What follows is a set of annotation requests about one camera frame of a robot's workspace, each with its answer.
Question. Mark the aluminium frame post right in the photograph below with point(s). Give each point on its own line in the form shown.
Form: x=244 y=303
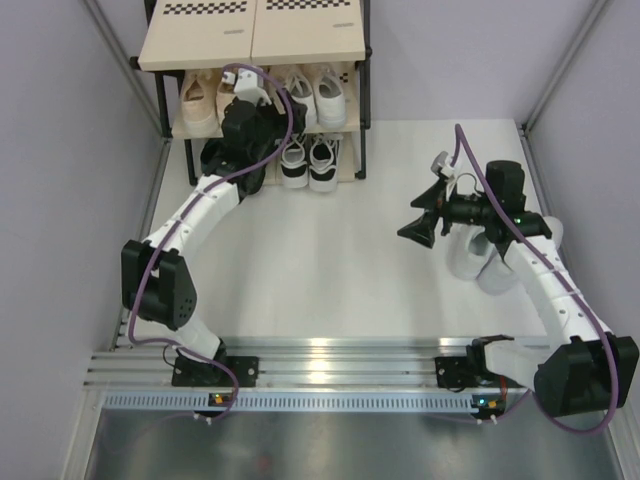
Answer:
x=577 y=42

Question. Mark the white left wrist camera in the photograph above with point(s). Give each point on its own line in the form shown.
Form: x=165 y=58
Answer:
x=246 y=86

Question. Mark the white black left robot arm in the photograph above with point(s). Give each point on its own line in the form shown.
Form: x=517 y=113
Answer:
x=156 y=283

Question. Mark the white grey sneaker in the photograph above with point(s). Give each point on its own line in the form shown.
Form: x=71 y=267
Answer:
x=329 y=98
x=301 y=91

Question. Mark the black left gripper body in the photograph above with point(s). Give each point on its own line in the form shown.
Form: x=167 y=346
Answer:
x=272 y=126

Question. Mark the aluminium frame post left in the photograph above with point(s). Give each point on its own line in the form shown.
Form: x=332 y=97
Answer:
x=116 y=49

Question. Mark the black beige shoe shelf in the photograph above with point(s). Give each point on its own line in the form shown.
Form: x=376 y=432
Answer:
x=265 y=37

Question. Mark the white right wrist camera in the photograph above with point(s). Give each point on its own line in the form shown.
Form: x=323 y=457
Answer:
x=444 y=167

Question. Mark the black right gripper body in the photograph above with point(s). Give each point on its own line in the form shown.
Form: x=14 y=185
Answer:
x=463 y=210

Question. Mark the green loafer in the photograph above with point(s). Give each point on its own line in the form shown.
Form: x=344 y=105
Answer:
x=211 y=155
x=251 y=183

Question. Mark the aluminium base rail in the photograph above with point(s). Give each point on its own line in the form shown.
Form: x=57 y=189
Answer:
x=394 y=375

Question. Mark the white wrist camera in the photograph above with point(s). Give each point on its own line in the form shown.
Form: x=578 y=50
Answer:
x=444 y=167
x=246 y=86

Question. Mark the white leather sneaker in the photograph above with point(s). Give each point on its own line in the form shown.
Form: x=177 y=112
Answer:
x=469 y=252
x=496 y=278

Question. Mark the aluminium frame post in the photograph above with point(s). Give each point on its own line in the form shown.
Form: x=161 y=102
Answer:
x=577 y=42
x=116 y=49

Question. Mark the black white sneaker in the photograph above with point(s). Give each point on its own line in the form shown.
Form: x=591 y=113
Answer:
x=293 y=164
x=324 y=158

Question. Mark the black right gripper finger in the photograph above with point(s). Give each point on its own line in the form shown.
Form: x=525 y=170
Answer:
x=421 y=230
x=429 y=199

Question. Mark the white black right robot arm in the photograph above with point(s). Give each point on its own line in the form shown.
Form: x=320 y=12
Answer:
x=498 y=243

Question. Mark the beige lace sneaker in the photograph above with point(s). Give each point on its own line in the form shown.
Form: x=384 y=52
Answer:
x=225 y=93
x=198 y=101

